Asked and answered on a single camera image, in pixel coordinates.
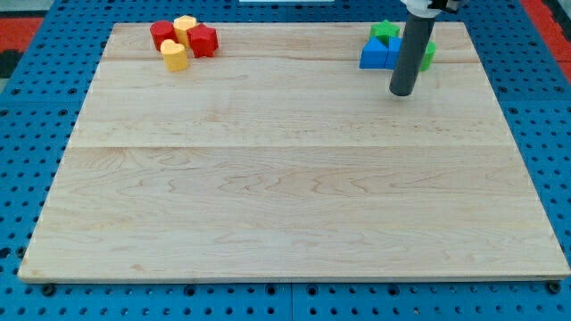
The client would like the light wooden board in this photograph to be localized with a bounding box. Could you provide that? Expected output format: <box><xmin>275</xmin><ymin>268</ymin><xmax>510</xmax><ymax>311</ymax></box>
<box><xmin>19</xmin><ymin>22</ymin><xmax>570</xmax><ymax>284</ymax></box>

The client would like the green star block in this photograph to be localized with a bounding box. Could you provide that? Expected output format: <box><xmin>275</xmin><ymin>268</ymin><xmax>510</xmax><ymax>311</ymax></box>
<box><xmin>369</xmin><ymin>20</ymin><xmax>401</xmax><ymax>46</ymax></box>

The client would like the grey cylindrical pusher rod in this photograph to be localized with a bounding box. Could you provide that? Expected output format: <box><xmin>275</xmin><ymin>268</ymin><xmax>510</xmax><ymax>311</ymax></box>
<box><xmin>389</xmin><ymin>13</ymin><xmax>435</xmax><ymax>96</ymax></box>

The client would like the yellow heart block rear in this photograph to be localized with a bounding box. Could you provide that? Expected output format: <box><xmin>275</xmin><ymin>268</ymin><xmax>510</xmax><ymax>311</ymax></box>
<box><xmin>173</xmin><ymin>15</ymin><xmax>197</xmax><ymax>49</ymax></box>

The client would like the yellow heart block front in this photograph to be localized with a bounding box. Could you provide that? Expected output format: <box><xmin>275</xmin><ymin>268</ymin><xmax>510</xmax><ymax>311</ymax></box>
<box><xmin>160</xmin><ymin>39</ymin><xmax>189</xmax><ymax>72</ymax></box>

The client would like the yellow heart block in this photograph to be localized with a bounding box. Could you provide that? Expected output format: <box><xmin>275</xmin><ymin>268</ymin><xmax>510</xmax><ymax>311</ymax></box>
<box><xmin>160</xmin><ymin>39</ymin><xmax>189</xmax><ymax>72</ymax></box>
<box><xmin>173</xmin><ymin>15</ymin><xmax>197</xmax><ymax>49</ymax></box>

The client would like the blue cube block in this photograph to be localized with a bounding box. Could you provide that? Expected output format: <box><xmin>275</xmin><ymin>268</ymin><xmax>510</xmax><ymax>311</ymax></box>
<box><xmin>385</xmin><ymin>37</ymin><xmax>401</xmax><ymax>70</ymax></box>

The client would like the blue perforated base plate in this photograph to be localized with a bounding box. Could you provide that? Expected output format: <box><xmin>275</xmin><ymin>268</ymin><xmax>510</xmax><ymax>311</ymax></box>
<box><xmin>1</xmin><ymin>0</ymin><xmax>570</xmax><ymax>320</ymax></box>

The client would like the red star block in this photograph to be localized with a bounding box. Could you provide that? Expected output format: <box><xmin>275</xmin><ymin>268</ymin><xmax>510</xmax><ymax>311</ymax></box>
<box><xmin>186</xmin><ymin>23</ymin><xmax>219</xmax><ymax>58</ymax></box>

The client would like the red cylinder block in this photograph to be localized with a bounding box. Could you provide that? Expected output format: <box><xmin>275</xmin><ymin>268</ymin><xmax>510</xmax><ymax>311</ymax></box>
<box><xmin>150</xmin><ymin>21</ymin><xmax>178</xmax><ymax>52</ymax></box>

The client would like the blue triangle block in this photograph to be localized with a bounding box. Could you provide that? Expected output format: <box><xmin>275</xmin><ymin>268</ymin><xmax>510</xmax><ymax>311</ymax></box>
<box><xmin>360</xmin><ymin>37</ymin><xmax>388</xmax><ymax>69</ymax></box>

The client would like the green round block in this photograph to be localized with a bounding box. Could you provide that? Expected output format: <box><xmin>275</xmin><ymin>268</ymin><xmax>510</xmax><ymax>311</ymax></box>
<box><xmin>420</xmin><ymin>41</ymin><xmax>437</xmax><ymax>71</ymax></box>

